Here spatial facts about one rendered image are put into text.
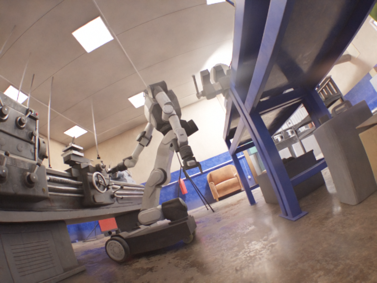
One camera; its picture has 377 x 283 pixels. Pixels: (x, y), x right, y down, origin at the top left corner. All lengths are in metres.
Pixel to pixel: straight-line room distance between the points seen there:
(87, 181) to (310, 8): 1.83
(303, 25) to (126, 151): 6.29
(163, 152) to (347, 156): 1.23
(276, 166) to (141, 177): 5.44
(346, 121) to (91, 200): 1.78
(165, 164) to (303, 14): 1.30
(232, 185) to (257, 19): 4.41
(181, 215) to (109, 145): 5.85
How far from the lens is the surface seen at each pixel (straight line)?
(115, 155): 6.71
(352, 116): 0.83
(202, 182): 5.61
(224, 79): 1.27
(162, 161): 1.42
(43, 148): 1.79
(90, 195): 1.66
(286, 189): 0.96
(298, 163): 1.36
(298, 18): 0.68
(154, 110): 1.51
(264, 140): 0.96
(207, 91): 1.23
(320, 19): 0.78
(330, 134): 0.76
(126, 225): 3.01
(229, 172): 5.23
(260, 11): 0.83
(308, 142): 5.27
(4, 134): 1.40
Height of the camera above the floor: 0.30
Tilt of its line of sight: 18 degrees up
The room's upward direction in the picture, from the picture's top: 21 degrees counter-clockwise
